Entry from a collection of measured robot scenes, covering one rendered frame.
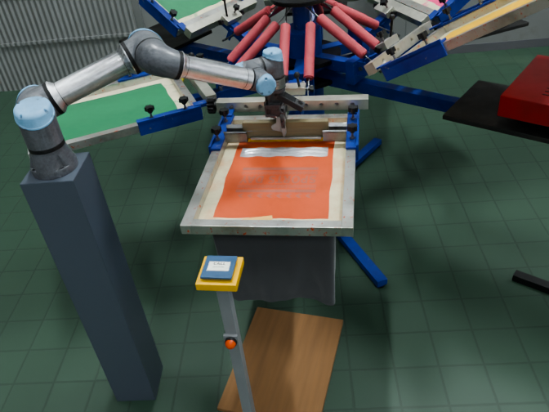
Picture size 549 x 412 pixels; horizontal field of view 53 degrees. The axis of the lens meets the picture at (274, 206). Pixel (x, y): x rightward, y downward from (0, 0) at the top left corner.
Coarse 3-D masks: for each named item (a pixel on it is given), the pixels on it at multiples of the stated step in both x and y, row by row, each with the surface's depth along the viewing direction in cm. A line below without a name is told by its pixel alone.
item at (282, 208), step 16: (288, 144) 229; (304, 144) 228; (320, 144) 227; (288, 160) 219; (304, 160) 218; (320, 160) 217; (320, 176) 208; (320, 192) 199; (272, 208) 194; (288, 208) 193; (304, 208) 192; (320, 208) 192
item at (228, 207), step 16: (240, 144) 233; (256, 144) 232; (272, 144) 230; (240, 160) 222; (256, 160) 221; (272, 160) 220; (224, 192) 205; (224, 208) 197; (240, 208) 196; (256, 208) 195
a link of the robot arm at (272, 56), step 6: (270, 48) 207; (276, 48) 207; (264, 54) 205; (270, 54) 204; (276, 54) 204; (282, 54) 207; (264, 60) 205; (270, 60) 205; (276, 60) 205; (282, 60) 207; (270, 66) 206; (276, 66) 207; (282, 66) 209; (270, 72) 208; (276, 72) 208; (282, 72) 210; (276, 78) 210
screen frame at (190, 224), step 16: (224, 144) 229; (208, 160) 218; (352, 160) 208; (208, 176) 209; (352, 176) 200; (352, 192) 192; (192, 208) 193; (352, 208) 184; (192, 224) 186; (208, 224) 185; (224, 224) 184; (240, 224) 183; (256, 224) 182; (272, 224) 181; (288, 224) 181; (304, 224) 180; (320, 224) 179; (336, 224) 178; (352, 224) 178
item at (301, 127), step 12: (252, 120) 227; (264, 120) 226; (288, 120) 224; (300, 120) 223; (312, 120) 222; (324, 120) 221; (252, 132) 228; (264, 132) 227; (276, 132) 227; (288, 132) 226; (300, 132) 225; (312, 132) 224
